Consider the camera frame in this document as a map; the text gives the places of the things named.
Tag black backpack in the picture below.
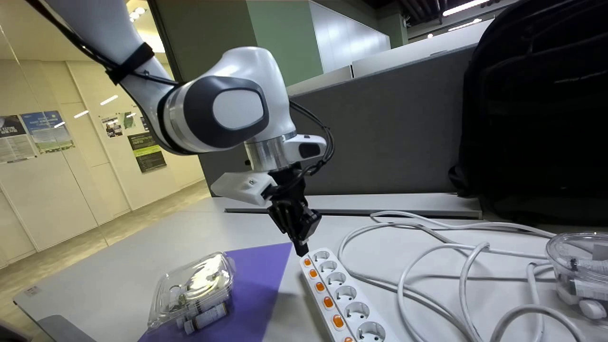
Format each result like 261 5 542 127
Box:
451 0 608 226

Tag purple paper mat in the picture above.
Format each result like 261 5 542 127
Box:
139 243 291 342

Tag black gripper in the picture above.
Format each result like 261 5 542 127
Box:
268 165 321 256

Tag white adapter bundle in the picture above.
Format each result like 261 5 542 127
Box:
546 231 608 321

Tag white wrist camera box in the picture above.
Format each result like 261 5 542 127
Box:
211 172 276 205

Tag white power strip orange switches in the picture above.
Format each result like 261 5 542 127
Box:
300 248 401 342

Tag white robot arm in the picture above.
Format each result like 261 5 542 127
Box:
27 0 331 254

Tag grey desk partition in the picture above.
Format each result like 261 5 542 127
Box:
198 17 496 197

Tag dark wall poster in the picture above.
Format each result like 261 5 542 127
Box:
129 133 166 172

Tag white power cable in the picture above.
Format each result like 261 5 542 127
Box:
337 209 608 342

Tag clear plastic container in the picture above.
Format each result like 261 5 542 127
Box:
148 252 234 334

